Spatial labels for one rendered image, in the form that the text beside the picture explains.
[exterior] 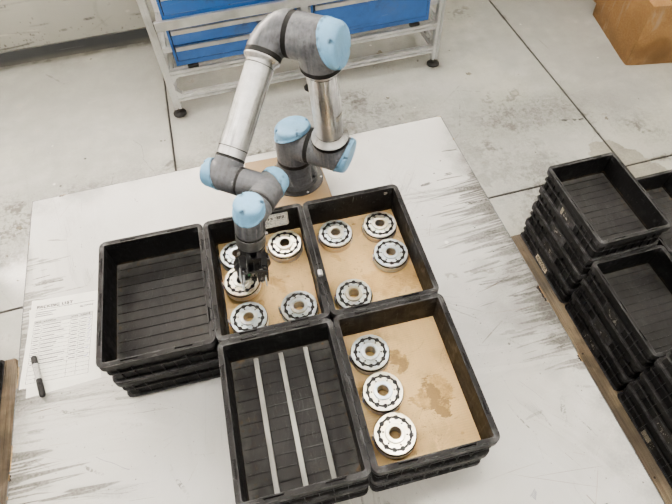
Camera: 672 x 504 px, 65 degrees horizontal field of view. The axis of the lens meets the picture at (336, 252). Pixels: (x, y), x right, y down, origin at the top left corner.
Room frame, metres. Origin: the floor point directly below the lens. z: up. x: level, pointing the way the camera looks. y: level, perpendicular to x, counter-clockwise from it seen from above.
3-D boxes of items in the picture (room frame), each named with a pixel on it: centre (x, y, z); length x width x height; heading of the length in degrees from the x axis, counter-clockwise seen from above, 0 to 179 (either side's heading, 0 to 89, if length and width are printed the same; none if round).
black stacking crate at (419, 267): (0.87, -0.09, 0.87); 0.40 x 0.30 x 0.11; 11
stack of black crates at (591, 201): (1.28, -1.05, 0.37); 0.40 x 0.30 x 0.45; 13
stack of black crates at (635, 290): (0.89, -1.14, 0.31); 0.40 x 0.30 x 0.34; 13
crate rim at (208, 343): (0.75, 0.50, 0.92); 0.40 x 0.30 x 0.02; 11
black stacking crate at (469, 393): (0.47, -0.17, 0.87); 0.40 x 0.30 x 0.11; 11
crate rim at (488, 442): (0.47, -0.17, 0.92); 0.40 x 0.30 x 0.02; 11
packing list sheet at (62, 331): (0.73, 0.85, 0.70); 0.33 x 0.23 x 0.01; 13
